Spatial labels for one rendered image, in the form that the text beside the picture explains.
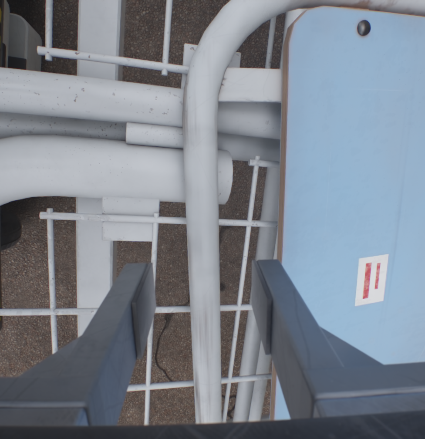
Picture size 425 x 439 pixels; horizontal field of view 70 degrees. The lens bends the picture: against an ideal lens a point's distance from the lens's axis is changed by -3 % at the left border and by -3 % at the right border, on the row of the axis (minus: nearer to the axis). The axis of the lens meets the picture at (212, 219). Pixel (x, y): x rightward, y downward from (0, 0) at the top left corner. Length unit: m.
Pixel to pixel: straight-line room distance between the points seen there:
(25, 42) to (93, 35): 0.36
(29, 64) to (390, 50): 0.54
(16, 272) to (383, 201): 0.74
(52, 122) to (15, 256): 0.58
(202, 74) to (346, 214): 0.13
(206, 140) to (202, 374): 0.17
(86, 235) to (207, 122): 0.14
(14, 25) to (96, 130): 0.41
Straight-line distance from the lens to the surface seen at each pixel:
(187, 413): 1.05
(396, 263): 0.28
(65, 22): 0.76
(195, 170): 0.19
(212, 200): 0.20
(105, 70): 0.27
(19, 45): 0.63
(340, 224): 0.24
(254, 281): 0.16
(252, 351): 0.44
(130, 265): 0.16
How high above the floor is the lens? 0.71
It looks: 71 degrees down
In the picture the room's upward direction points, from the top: 137 degrees clockwise
